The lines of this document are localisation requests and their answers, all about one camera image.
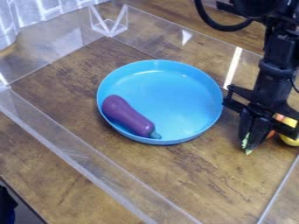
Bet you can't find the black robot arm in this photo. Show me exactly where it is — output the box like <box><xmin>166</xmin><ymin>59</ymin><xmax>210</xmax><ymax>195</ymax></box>
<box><xmin>223</xmin><ymin>0</ymin><xmax>299</xmax><ymax>152</ymax></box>

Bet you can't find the dark object bottom left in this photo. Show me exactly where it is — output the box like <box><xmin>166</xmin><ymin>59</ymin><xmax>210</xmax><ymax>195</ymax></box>
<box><xmin>0</xmin><ymin>185</ymin><xmax>18</xmax><ymax>224</ymax></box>

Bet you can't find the yellow toy lemon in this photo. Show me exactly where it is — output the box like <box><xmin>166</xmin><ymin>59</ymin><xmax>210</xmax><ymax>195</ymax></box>
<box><xmin>279</xmin><ymin>117</ymin><xmax>299</xmax><ymax>147</ymax></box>

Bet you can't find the black cable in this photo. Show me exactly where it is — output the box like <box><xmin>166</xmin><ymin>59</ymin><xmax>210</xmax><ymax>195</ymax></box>
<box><xmin>193</xmin><ymin>0</ymin><xmax>258</xmax><ymax>32</ymax></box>

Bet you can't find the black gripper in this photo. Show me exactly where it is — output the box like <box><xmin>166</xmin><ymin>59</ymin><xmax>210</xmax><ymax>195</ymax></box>
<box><xmin>223</xmin><ymin>60</ymin><xmax>299</xmax><ymax>151</ymax></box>

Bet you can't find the clear acrylic enclosure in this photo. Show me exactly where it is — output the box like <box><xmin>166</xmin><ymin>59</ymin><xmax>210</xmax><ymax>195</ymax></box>
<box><xmin>0</xmin><ymin>0</ymin><xmax>299</xmax><ymax>224</ymax></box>

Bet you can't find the blue round plate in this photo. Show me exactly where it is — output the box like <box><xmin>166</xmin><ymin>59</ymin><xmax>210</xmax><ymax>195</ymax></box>
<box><xmin>97</xmin><ymin>59</ymin><xmax>223</xmax><ymax>145</ymax></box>

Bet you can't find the white lattice curtain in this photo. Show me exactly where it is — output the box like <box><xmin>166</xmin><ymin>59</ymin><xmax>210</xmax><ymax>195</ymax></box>
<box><xmin>0</xmin><ymin>0</ymin><xmax>110</xmax><ymax>51</ymax></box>

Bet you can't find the orange toy carrot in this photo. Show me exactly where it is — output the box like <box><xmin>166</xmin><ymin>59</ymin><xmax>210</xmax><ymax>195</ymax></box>
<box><xmin>239</xmin><ymin>113</ymin><xmax>286</xmax><ymax>156</ymax></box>

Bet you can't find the purple toy eggplant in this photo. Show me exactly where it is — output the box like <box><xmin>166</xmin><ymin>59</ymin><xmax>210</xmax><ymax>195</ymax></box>
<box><xmin>102</xmin><ymin>94</ymin><xmax>162</xmax><ymax>139</ymax></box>

